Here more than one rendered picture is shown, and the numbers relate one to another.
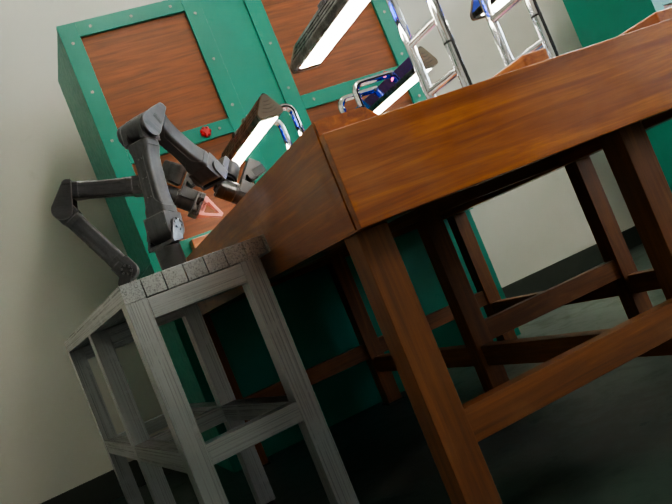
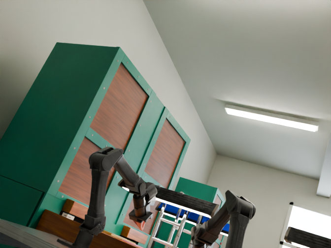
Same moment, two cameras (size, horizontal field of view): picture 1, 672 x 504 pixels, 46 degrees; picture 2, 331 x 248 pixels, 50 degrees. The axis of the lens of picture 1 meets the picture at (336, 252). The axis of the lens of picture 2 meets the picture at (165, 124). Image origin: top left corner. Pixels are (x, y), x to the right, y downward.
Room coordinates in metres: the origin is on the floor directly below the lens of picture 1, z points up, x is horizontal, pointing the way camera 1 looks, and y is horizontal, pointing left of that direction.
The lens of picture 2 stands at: (1.10, 1.48, 0.78)
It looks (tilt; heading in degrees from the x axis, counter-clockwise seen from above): 19 degrees up; 322
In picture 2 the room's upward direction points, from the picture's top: 22 degrees clockwise
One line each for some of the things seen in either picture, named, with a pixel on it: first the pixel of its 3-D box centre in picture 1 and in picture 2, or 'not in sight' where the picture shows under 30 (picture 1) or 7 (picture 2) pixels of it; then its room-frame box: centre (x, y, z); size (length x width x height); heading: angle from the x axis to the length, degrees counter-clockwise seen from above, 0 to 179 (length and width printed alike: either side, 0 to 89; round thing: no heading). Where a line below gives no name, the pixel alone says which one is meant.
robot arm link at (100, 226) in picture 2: (126, 276); (91, 226); (2.42, 0.63, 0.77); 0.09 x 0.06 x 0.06; 9
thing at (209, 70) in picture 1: (252, 116); (109, 151); (3.40, 0.11, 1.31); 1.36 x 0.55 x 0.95; 111
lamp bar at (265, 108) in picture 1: (244, 135); (166, 195); (2.59, 0.13, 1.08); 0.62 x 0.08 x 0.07; 21
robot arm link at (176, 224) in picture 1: (164, 236); not in sight; (1.88, 0.37, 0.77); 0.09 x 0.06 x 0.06; 64
